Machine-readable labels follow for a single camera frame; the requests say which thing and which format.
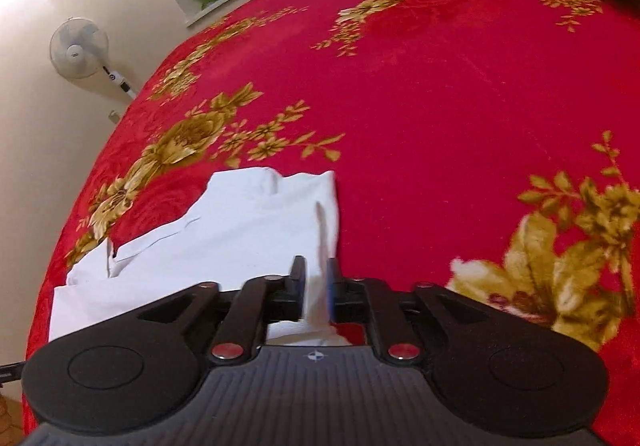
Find white shirt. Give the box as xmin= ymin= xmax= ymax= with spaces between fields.
xmin=48 ymin=167 xmax=348 ymax=346

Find red floral bed blanket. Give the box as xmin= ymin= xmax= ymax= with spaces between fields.
xmin=27 ymin=0 xmax=639 ymax=445

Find white standing fan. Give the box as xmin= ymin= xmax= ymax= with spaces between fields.
xmin=49 ymin=18 xmax=138 ymax=99

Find wall power socket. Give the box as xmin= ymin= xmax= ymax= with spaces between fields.
xmin=108 ymin=111 xmax=120 ymax=124

